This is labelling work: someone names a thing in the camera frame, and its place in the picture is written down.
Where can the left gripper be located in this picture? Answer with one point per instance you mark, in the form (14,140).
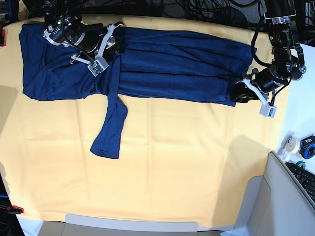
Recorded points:
(247,89)

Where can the blue tape measure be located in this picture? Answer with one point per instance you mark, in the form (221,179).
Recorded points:
(307,150)

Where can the clear tape roll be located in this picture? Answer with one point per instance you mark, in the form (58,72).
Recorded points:
(290,145)

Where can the red clamp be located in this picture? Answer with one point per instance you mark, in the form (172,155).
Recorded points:
(2,35)
(12,209)

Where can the black keyboard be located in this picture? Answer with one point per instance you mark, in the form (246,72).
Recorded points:
(305,178)

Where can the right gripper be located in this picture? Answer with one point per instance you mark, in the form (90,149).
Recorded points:
(107,46)

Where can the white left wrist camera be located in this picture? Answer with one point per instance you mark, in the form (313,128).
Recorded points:
(267,110)

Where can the red clamp lower left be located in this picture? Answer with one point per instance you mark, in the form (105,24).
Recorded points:
(12,209)

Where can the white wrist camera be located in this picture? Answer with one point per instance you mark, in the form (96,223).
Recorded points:
(267,110)
(98,66)

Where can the green tape roll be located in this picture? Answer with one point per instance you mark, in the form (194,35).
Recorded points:
(301,164)

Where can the white partition panel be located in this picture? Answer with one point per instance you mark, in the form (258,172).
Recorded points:
(275,204)

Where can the blue long-sleeve shirt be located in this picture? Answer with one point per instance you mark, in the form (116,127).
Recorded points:
(181,65)

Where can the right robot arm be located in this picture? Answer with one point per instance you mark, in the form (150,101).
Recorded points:
(64,26)

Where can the yellow table cloth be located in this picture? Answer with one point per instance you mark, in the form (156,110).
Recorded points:
(179,161)

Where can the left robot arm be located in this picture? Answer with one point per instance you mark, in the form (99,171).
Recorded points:
(288,63)

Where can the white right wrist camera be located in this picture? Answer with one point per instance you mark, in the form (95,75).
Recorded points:
(98,66)

